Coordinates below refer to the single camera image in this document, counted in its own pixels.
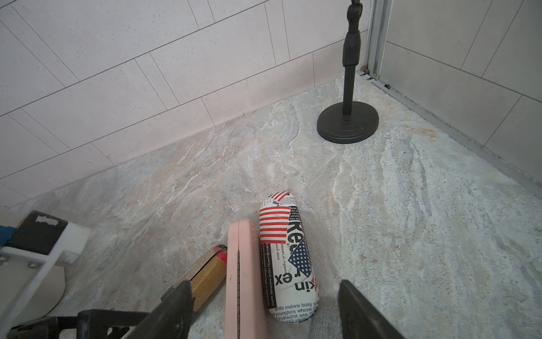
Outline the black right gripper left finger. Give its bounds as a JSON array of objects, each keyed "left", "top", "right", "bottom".
[{"left": 122, "top": 281, "right": 194, "bottom": 338}]

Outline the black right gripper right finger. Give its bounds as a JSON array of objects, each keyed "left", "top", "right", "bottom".
[{"left": 338, "top": 280, "right": 405, "bottom": 339}]

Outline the plaid brown case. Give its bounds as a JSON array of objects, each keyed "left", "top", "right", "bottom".
[{"left": 160, "top": 244, "right": 227, "bottom": 314}]

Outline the pink slim case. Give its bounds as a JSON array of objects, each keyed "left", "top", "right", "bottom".
[{"left": 224, "top": 219, "right": 268, "bottom": 338}]

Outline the flag print case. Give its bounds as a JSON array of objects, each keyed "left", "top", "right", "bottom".
[{"left": 258, "top": 192, "right": 319, "bottom": 323}]

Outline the grey oval case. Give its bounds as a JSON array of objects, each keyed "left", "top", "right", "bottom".
[{"left": 309, "top": 305, "right": 342, "bottom": 339}]

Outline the pink microphone on black stand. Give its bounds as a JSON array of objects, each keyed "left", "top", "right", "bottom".
[{"left": 317, "top": 1, "right": 379, "bottom": 144}]

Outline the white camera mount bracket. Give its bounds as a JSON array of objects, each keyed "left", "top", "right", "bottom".
[{"left": 1, "top": 210, "right": 92, "bottom": 338}]

